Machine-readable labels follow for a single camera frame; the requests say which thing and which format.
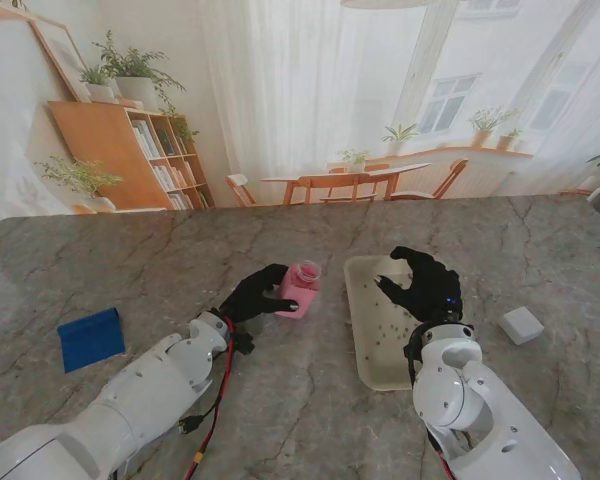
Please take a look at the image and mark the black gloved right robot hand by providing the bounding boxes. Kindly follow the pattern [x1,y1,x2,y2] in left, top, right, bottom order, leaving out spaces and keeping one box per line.
[374,245,464,326]

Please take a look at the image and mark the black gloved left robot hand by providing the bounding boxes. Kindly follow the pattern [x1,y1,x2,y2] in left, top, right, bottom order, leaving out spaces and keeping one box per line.
[218,263,301,326]

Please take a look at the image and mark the pink square jar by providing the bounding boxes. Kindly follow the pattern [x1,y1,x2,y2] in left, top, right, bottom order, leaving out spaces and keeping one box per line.
[274,259,324,320]

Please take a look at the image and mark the white square jar lid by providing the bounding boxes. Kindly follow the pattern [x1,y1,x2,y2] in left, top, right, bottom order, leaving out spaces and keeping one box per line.
[497,306,545,346]

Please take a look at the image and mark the blue plastic scraper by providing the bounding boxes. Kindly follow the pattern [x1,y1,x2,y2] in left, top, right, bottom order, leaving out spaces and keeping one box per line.
[57,306,126,374]

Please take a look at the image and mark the scattered green beans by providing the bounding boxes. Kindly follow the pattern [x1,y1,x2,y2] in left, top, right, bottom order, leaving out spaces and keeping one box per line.
[362,282,421,361]

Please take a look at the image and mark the cream baking tray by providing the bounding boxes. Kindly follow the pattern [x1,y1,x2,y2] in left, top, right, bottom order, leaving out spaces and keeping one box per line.
[343,254,469,392]

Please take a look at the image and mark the wooden chair with white back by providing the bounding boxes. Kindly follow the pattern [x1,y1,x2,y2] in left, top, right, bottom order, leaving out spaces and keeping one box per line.
[224,173,259,209]

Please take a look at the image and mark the wooden chair with curved back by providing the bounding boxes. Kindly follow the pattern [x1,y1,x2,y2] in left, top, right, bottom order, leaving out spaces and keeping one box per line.
[387,158,470,201]

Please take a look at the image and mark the wooden chair with slatted back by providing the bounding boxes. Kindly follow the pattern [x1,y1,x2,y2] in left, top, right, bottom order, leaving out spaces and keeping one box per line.
[297,172,381,205]

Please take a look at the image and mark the wooden dining table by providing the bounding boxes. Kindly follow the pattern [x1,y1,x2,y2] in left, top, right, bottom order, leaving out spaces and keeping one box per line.
[259,162,433,206]

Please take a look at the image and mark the small plant on dining table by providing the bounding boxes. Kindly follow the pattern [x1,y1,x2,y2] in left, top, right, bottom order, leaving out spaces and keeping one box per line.
[340,148,371,175]

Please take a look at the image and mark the green windowsill plant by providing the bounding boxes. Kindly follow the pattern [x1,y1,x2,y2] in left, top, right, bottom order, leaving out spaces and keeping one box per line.
[381,122,421,155]

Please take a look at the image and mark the plant in terracotta pot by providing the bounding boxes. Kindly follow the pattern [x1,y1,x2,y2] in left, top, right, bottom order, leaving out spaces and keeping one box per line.
[468,106,511,149]

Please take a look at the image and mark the small windowsill pot plant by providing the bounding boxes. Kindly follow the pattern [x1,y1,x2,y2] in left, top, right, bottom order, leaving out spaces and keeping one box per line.
[497,128,524,153]

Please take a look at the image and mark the trailing ivy plant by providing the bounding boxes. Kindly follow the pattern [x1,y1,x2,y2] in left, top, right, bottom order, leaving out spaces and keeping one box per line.
[159,104,201,146]

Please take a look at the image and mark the wooden bookshelf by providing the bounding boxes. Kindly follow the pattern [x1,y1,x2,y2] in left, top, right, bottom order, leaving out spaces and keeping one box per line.
[47,101,216,211]

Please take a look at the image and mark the leafy plant beside bookshelf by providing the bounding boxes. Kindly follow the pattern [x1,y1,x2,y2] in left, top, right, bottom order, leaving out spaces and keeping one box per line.
[34,155,124,214]

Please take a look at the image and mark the large plant in white pot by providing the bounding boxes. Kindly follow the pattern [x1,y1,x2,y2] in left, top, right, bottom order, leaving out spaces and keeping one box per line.
[92,29,187,114]

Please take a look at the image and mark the small plant in white pot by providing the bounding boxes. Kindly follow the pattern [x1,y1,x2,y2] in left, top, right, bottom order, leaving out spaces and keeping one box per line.
[77,64,119,104]

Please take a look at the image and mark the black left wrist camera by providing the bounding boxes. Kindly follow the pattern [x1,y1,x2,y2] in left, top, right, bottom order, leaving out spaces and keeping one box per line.
[227,329,255,356]

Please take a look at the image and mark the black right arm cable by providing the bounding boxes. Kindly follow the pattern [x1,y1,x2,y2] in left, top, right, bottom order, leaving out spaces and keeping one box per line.
[405,349,421,389]

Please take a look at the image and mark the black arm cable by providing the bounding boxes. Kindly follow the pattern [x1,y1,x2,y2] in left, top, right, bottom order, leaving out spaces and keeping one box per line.
[177,394,221,436]
[405,349,421,389]

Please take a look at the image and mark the red left arm cable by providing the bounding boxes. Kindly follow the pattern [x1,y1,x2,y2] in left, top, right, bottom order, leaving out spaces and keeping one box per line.
[184,317,234,480]

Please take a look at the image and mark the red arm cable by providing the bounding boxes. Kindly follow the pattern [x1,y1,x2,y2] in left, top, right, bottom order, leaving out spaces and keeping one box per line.
[427,429,456,480]
[184,317,234,480]

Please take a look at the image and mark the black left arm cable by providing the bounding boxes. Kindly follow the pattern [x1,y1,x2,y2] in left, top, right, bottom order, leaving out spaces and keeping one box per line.
[177,394,221,436]

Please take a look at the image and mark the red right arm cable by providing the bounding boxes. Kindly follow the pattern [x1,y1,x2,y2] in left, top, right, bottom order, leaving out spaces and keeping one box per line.
[427,429,456,480]

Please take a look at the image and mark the wooden picture frame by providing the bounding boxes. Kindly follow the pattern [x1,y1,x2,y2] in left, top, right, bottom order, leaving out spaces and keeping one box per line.
[27,19,92,105]

